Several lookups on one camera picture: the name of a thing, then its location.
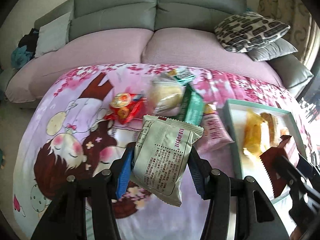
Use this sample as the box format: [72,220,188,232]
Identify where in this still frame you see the pink snack packet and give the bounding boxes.
[200,103,234,153]

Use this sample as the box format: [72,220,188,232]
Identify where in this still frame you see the white green snack packet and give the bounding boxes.
[130,115,204,207]

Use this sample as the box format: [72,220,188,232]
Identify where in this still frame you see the light grey cushion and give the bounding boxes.
[34,12,72,58]

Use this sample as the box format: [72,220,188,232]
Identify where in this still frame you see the yellow snack packet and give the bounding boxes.
[242,110,269,158]

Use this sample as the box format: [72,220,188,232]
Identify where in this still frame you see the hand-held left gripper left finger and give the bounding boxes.
[30,148,135,240]

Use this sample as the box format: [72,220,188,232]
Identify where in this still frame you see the patterned curtain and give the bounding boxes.
[257,0,315,65]

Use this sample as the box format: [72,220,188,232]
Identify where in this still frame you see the black white patterned pillow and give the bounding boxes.
[214,12,291,53]

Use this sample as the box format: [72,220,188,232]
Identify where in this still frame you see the teal shallow box tray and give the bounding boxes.
[221,99,309,205]

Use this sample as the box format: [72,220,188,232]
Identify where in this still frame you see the pink sofa cover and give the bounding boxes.
[5,27,284,104]

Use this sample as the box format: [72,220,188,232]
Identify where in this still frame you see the large red foil snack packet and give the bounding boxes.
[259,135,300,197]

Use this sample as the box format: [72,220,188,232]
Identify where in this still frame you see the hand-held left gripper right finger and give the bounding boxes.
[188,147,288,240]

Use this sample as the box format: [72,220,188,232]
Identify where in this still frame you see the small red snack packet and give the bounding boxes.
[104,92,147,124]

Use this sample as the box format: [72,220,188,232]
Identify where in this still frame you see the sponge cake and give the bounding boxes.
[260,112,280,148]

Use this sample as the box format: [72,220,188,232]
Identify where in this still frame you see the grey pillow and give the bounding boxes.
[247,38,298,62]

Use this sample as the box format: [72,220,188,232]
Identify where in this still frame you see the dark clothes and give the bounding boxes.
[19,28,40,53]

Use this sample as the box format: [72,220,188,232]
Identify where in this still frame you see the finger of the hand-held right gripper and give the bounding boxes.
[272,154,305,191]
[297,154,320,183]

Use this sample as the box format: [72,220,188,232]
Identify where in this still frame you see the small green candy packet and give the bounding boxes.
[175,70,194,84]

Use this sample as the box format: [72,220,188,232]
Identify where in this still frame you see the teal cloth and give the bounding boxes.
[10,47,34,69]

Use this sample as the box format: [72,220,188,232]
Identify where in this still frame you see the grey green sofa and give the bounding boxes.
[0,0,314,110]

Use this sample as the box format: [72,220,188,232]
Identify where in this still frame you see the round pastry in clear wrapper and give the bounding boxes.
[147,76,184,115]

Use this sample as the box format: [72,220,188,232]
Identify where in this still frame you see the printed pink blanket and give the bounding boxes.
[12,64,320,240]

